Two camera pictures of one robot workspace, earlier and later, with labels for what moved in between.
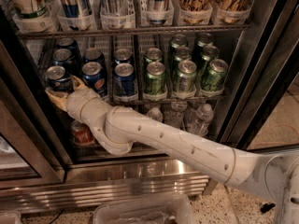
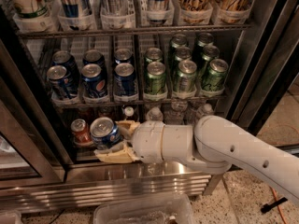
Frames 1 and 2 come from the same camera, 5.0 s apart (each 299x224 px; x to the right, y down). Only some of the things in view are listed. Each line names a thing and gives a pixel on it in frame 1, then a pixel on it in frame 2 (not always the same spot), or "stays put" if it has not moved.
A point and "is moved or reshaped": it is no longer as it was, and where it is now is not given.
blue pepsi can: x=64 y=58 → x=60 y=83
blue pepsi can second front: x=94 y=77 stays put
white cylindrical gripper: x=74 y=101 → x=148 y=141
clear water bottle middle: x=176 y=115 stays put
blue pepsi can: x=57 y=79 is moved or reshaped
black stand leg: x=267 y=206 stays put
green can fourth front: x=156 y=78 stays put
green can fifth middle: x=181 y=54 stays put
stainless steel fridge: x=216 y=60 stays put
